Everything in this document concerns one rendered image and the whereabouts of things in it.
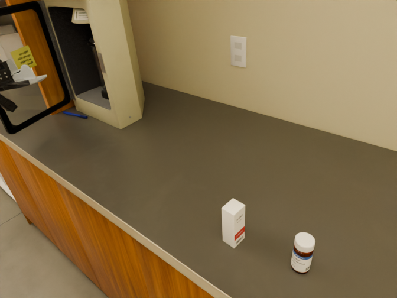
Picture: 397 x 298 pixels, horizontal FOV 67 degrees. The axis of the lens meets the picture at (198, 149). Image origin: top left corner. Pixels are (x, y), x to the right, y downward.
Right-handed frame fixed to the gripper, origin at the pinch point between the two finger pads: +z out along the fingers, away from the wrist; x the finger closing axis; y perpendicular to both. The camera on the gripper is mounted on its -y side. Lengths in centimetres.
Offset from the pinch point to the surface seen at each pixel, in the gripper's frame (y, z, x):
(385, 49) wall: 3, 60, -89
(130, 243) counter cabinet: -41, -10, -48
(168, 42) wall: -4, 60, -1
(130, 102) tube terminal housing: -16.7, 24.4, -13.8
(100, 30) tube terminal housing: 11.1, 18.4, -13.9
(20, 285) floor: -119, -34, 43
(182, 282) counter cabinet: -41, -9, -69
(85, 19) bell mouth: 13.7, 19.8, -4.2
